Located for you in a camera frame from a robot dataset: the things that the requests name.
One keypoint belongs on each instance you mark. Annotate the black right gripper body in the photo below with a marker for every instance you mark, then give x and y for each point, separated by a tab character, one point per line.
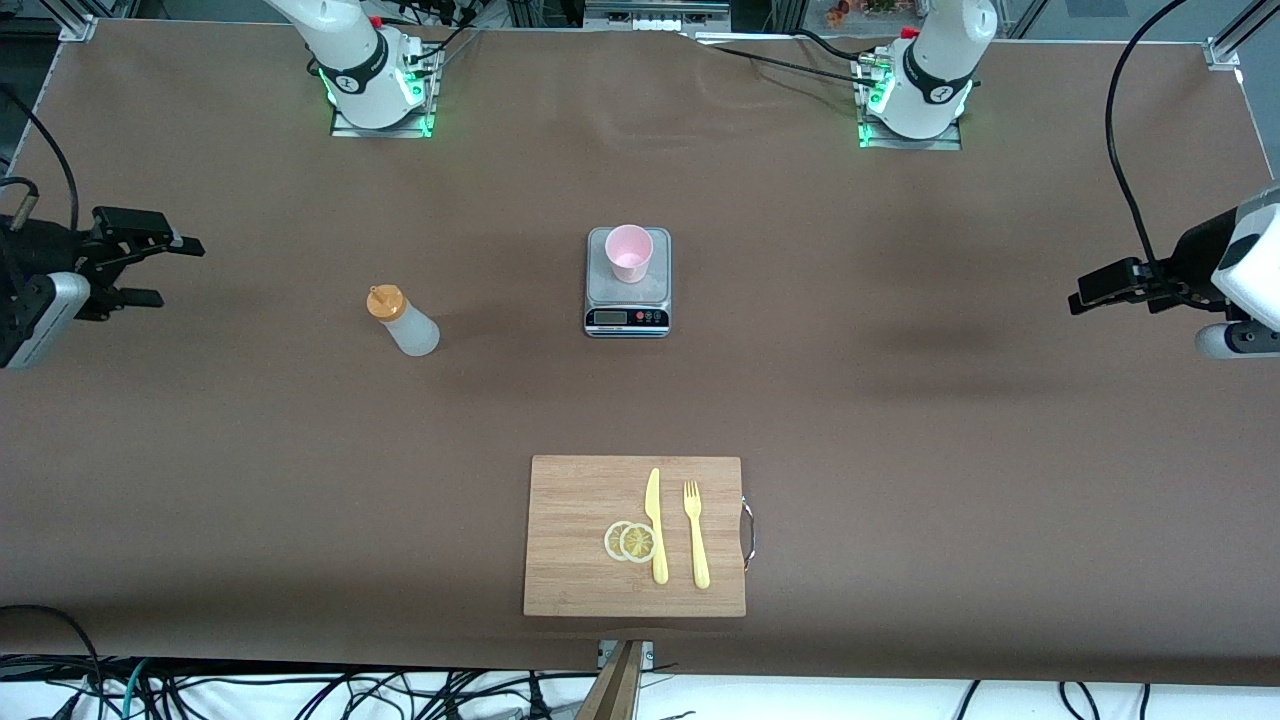
42	247

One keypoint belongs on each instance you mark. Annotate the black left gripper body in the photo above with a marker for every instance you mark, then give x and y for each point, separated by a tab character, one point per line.
1193	254

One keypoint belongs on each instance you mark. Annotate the clear orange-capped sauce bottle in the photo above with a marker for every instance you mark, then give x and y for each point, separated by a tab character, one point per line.
407	326

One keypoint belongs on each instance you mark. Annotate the pink plastic cup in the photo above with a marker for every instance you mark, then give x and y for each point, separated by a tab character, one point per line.
628	255

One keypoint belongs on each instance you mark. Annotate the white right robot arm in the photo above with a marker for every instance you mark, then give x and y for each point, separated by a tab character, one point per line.
350	60

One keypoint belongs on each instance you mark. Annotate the brown table cover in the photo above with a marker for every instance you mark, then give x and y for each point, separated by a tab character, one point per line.
300	500

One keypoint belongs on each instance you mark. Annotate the yellow plastic fork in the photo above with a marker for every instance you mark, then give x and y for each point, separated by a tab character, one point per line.
697	545

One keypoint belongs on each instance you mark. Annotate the silver digital kitchen scale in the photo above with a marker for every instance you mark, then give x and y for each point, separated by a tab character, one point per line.
628	295

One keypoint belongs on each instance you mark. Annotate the wooden cutting board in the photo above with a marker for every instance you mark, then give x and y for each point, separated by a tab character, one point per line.
575	540

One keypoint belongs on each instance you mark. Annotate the yellow plastic knife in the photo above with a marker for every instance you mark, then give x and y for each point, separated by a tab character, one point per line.
655	520

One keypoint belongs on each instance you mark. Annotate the lemon slice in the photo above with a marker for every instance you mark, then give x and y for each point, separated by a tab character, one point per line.
611	541
638	543

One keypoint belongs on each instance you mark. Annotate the aluminium frame profile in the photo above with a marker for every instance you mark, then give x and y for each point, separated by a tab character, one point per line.
1225	48
78	25

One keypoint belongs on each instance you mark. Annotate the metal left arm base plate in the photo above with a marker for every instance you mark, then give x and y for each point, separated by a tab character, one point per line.
940	144

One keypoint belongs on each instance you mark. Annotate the small metal bracket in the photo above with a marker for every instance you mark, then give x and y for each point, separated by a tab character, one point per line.
648	655

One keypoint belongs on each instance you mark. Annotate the wooden post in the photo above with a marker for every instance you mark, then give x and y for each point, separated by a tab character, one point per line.
612	690

